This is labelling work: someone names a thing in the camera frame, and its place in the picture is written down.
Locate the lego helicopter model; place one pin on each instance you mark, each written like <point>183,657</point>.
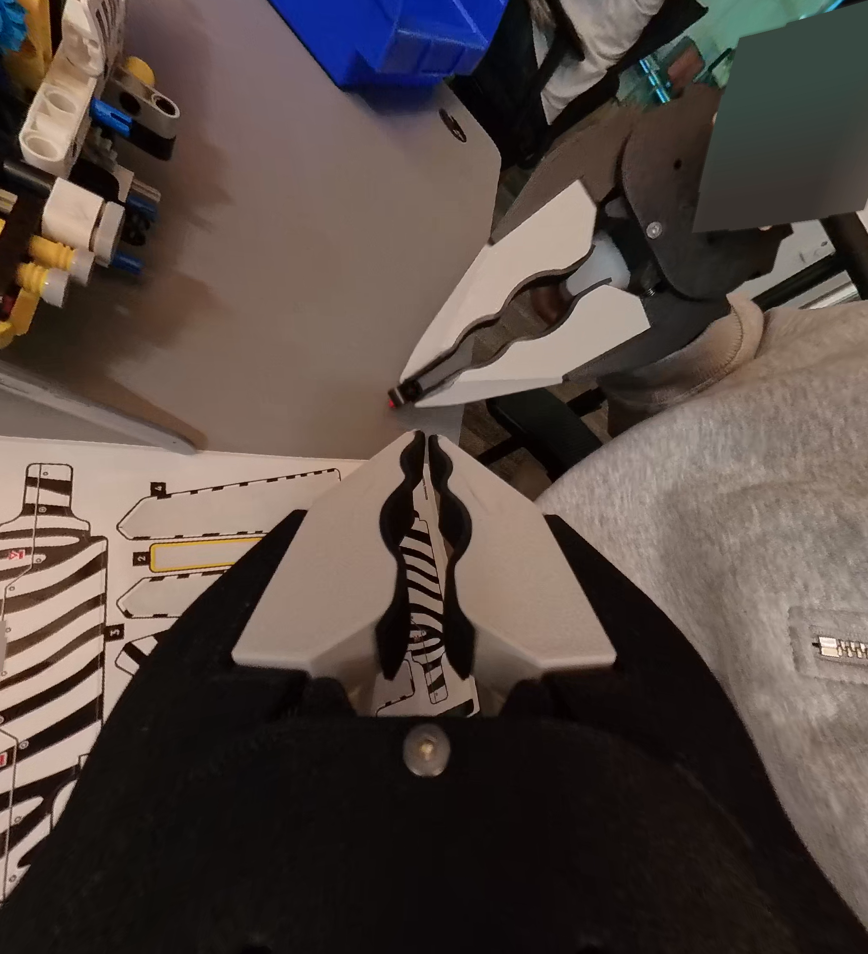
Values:
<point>68,112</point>

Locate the zebra striped sticker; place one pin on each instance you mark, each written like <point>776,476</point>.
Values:
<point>422,596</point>

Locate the blue plastic bin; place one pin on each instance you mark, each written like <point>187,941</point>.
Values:
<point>389,37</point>

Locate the red black lego piece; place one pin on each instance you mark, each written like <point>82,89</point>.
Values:
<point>402,395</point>

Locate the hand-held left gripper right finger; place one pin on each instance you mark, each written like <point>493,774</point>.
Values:
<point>538,596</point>

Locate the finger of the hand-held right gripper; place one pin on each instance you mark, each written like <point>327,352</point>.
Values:
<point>553,358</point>
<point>523,238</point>

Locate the zebra sticker sheet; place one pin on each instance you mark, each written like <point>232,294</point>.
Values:
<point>68,596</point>

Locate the black metal stand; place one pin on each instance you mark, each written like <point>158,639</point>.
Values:
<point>862,261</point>

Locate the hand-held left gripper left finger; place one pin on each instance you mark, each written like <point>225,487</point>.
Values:
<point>314,596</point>

